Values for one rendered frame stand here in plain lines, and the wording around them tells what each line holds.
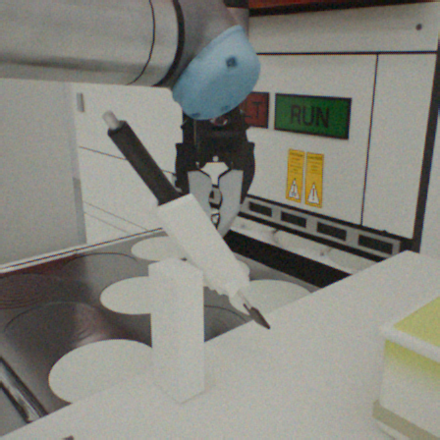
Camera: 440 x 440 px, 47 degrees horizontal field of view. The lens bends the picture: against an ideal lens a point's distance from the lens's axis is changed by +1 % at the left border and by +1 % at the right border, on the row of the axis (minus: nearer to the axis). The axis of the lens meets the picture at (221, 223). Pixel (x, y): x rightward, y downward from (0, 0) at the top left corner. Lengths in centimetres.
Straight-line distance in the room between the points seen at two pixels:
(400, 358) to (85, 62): 26
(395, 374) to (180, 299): 12
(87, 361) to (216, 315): 15
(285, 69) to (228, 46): 29
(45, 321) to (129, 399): 26
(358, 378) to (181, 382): 12
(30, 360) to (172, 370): 22
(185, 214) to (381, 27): 38
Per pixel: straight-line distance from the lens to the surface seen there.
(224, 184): 57
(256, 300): 60
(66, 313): 59
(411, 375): 29
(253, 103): 71
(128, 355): 50
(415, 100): 58
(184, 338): 31
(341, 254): 64
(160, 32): 37
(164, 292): 30
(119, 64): 36
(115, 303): 60
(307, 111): 65
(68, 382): 48
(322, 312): 44
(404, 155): 59
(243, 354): 38
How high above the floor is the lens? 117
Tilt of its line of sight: 18 degrees down
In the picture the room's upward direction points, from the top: straight up
